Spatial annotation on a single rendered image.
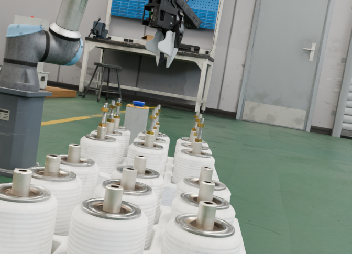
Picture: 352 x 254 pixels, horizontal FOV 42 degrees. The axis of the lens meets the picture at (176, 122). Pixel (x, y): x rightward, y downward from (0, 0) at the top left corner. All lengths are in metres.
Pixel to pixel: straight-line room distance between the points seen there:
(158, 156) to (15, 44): 0.78
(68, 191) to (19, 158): 1.00
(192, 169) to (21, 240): 0.58
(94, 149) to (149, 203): 0.44
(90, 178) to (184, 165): 0.34
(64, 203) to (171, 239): 0.20
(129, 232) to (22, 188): 0.15
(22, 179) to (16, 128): 1.06
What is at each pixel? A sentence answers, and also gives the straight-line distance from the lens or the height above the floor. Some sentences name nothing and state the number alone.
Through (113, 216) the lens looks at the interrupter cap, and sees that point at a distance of 0.56.
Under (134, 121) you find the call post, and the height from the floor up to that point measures 0.27.
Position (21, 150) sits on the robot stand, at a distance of 1.68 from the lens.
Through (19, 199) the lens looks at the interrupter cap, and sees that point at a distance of 0.58.
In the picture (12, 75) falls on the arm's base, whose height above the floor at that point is 0.35.
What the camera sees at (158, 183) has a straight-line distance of 0.79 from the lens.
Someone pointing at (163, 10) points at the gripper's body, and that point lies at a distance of 1.18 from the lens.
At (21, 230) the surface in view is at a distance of 0.59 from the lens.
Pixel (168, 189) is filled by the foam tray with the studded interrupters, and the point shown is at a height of 0.17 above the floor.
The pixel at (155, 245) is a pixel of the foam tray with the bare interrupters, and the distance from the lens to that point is 0.70.
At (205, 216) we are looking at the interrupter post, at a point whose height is 0.27.
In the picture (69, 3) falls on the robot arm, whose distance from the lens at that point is 1.70.
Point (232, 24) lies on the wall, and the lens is 6.44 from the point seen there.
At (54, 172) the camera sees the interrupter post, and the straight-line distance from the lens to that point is 0.72.
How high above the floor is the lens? 0.43
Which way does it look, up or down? 5 degrees down
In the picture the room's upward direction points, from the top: 9 degrees clockwise
